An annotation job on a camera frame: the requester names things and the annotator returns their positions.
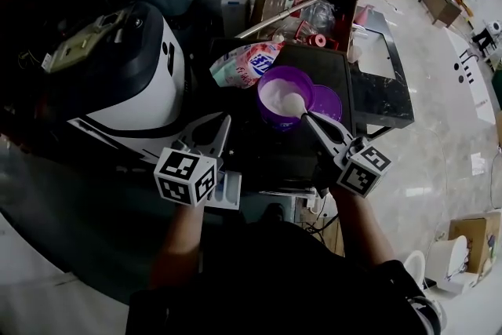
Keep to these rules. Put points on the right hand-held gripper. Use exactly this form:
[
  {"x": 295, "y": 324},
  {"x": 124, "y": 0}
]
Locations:
[{"x": 361, "y": 172}]

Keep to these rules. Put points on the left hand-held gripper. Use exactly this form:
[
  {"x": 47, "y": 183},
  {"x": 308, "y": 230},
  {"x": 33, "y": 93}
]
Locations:
[{"x": 184, "y": 176}]

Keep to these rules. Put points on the white plastic spoon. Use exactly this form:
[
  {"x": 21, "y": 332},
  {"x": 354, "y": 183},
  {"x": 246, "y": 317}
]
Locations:
[{"x": 294, "y": 104}]

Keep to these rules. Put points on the purple powder container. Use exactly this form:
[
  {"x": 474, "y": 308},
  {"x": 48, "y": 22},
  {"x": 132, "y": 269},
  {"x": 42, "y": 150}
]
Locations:
[{"x": 274, "y": 121}]

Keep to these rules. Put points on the white detergent drawer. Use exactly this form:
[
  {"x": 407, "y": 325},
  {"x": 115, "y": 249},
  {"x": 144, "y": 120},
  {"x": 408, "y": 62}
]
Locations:
[{"x": 231, "y": 192}]

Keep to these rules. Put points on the white powder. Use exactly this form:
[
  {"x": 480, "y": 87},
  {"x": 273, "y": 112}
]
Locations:
[{"x": 274, "y": 92}]

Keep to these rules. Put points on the person's right forearm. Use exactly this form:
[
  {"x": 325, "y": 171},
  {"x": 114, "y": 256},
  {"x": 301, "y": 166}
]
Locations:
[{"x": 361, "y": 231}]

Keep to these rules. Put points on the person's left forearm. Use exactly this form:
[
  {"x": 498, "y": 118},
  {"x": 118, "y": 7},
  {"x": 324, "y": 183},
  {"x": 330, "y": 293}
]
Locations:
[{"x": 176, "y": 243}]

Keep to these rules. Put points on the floral detergent refill pouch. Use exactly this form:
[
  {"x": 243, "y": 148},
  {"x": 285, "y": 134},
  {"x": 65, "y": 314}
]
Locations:
[{"x": 239, "y": 66}]

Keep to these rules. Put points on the purple tub lid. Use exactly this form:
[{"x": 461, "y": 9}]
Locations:
[{"x": 329, "y": 102}]

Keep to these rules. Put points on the white and black appliance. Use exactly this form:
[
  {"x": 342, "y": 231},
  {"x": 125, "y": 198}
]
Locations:
[{"x": 145, "y": 98}]

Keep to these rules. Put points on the black marble sink counter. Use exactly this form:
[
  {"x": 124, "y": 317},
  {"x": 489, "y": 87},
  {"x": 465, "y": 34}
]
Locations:
[{"x": 392, "y": 98}]

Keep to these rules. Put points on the black washing machine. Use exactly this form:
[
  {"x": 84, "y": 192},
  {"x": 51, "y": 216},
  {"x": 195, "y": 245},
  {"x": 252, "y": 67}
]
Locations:
[{"x": 313, "y": 59}]

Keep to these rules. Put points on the person's black shoe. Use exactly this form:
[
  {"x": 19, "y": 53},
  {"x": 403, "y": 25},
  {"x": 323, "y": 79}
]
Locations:
[{"x": 273, "y": 212}]

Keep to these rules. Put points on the red plastic spool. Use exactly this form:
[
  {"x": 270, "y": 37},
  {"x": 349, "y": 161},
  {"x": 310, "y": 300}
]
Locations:
[{"x": 319, "y": 41}]

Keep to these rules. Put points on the pink funnel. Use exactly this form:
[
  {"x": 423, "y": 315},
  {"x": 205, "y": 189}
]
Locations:
[{"x": 362, "y": 15}]

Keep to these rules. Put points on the small white box appliance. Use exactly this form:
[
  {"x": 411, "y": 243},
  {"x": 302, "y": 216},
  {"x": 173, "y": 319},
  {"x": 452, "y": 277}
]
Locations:
[{"x": 235, "y": 4}]

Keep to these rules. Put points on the metal rod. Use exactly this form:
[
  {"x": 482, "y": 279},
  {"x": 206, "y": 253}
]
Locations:
[{"x": 278, "y": 16}]

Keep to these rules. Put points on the open cardboard box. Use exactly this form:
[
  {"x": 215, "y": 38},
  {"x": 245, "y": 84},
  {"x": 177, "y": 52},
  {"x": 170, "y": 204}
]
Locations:
[
  {"x": 478, "y": 235},
  {"x": 266, "y": 0}
]

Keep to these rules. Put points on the beige plastic panel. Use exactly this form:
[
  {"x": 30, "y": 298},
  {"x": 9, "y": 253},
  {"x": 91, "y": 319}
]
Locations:
[{"x": 86, "y": 43}]

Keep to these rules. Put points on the white bathtub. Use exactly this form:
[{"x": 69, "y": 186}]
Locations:
[{"x": 474, "y": 82}]

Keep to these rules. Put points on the wooden cabinet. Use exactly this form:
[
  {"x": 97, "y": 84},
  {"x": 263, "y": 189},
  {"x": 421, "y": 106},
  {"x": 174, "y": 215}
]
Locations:
[{"x": 439, "y": 6}]

